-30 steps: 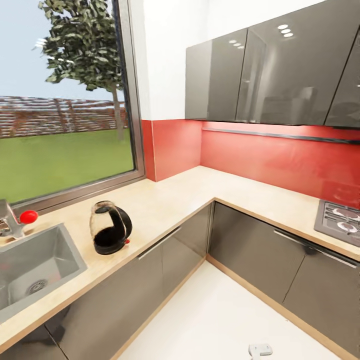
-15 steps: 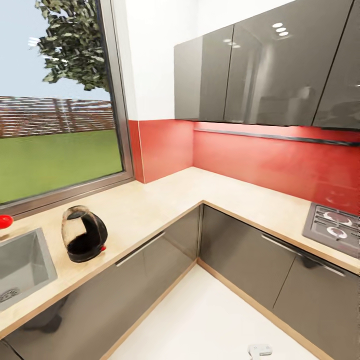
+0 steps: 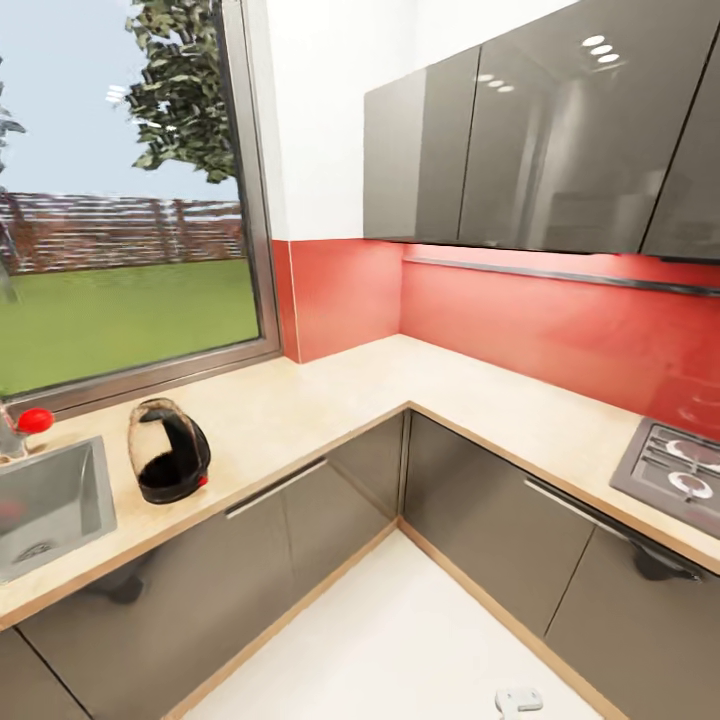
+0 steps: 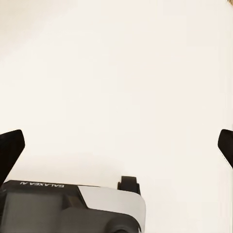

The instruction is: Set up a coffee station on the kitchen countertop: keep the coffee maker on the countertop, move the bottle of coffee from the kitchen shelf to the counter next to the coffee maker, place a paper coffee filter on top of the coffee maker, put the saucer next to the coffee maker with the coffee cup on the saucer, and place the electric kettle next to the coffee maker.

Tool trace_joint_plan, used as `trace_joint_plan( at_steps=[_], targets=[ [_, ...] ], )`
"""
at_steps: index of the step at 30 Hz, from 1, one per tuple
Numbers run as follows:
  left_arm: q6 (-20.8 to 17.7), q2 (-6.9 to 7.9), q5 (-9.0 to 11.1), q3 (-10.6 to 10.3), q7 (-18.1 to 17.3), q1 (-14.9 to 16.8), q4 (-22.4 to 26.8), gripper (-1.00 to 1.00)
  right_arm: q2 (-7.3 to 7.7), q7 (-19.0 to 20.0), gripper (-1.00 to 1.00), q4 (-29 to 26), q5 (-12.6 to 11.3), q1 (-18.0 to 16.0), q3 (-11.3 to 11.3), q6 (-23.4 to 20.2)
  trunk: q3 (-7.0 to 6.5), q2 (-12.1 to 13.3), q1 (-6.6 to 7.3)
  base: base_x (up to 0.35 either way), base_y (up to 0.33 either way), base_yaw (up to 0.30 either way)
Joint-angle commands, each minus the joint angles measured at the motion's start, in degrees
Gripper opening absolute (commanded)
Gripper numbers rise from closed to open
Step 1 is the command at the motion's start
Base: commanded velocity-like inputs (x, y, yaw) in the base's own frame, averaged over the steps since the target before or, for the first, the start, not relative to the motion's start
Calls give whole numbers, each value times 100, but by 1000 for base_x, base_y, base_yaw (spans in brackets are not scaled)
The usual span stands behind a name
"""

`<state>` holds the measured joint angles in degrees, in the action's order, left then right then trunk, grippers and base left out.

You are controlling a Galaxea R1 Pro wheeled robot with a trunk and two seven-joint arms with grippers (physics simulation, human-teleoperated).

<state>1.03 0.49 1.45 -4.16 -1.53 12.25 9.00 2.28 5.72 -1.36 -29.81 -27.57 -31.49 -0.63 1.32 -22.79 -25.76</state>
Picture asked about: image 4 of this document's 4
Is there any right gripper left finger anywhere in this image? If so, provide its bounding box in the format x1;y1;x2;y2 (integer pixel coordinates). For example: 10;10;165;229
0;129;25;187

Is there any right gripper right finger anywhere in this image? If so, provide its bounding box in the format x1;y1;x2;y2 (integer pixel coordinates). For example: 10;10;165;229
217;129;233;168

